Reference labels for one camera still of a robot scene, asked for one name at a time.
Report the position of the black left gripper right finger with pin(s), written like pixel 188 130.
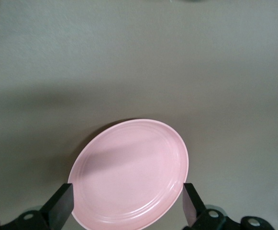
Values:
pixel 196 215

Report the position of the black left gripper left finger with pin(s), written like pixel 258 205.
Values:
pixel 59 206

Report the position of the pink shallow plate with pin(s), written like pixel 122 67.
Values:
pixel 129 172

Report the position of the fabric table cover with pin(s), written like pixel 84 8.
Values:
pixel 138 48

